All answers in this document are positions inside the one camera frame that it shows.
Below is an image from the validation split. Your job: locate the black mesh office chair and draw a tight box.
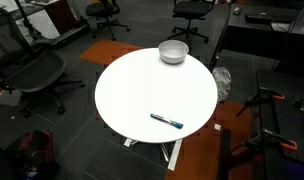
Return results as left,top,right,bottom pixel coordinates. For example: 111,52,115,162
0,4,86,118

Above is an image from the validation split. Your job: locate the white cabinet desk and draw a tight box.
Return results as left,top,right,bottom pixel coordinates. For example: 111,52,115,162
0,0,61,43

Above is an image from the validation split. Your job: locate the clear plastic bag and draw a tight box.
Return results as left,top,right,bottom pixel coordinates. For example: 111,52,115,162
211,66,232,103

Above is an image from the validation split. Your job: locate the black kick scooter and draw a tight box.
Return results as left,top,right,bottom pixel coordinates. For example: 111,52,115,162
13,0,91,48

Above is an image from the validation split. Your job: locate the black clamp orange handle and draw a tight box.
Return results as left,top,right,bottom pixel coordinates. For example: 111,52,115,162
221,128,299,168
235,87,286,118

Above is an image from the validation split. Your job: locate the white round table base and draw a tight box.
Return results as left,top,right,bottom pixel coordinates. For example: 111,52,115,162
123,137,185,172

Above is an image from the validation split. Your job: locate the black keyboard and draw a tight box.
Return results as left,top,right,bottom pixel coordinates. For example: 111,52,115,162
244,12,295,25

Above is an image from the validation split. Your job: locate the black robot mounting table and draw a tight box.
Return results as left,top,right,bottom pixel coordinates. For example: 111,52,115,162
256,69,304,180

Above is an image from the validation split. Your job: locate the grey metal bowl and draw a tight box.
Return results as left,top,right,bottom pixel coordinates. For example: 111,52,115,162
158,39,190,65

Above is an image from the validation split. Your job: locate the black office desk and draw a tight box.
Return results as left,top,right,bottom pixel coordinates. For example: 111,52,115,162
208,3,304,73

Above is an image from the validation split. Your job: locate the white plastic floor object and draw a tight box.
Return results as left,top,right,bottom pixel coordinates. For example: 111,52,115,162
0,87,23,108

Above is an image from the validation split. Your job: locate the dark brown wooden cabinet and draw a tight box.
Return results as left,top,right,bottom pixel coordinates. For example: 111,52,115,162
41,0,78,36

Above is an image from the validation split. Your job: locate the black swivel office chair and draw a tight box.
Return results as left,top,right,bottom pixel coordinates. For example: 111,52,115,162
85,0,131,42
167,0,216,44

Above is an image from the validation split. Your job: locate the grey computer mouse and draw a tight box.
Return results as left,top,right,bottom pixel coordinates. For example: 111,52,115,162
232,5,242,16

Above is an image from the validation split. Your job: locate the teal capped marker pen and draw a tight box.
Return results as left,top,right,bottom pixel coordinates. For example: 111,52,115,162
149,112,185,130

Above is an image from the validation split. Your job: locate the red black backpack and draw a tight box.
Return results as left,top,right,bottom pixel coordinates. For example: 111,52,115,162
5,129,60,180

